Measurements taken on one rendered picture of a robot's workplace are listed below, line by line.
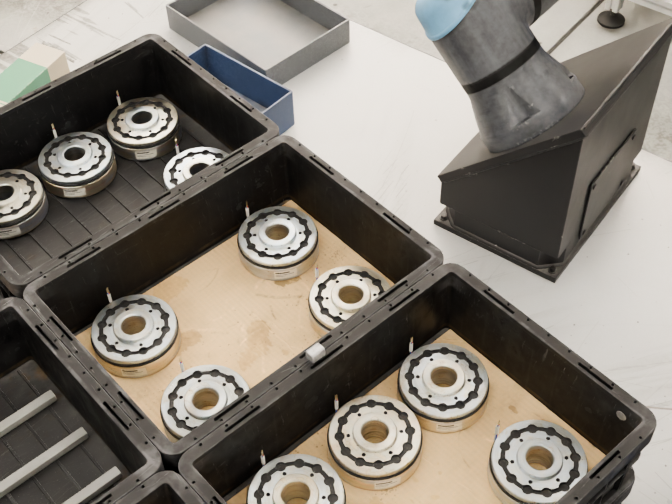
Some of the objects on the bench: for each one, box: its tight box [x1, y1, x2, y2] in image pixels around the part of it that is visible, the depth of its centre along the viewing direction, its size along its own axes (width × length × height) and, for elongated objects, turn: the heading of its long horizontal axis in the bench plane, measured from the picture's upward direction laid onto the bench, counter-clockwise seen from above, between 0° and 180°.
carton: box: [0, 42, 70, 107], centre depth 171 cm, size 24×6×6 cm, turn 153°
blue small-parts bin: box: [187, 44, 295, 136], centre depth 168 cm, size 20×15×7 cm
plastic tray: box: [166, 0, 350, 85], centre depth 184 cm, size 27×20×5 cm
